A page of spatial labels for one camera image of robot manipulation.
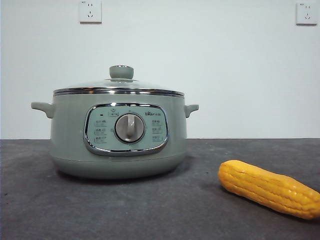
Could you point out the sage green electric pot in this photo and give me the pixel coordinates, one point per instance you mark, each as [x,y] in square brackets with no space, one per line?
[70,130]

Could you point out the white wall socket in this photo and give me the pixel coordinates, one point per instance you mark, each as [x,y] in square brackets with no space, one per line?
[306,13]
[90,11]

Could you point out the yellow corn cob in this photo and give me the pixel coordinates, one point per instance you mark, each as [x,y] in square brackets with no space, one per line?
[260,186]

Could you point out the glass lid with green knob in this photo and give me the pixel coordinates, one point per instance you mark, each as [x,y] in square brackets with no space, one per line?
[121,73]

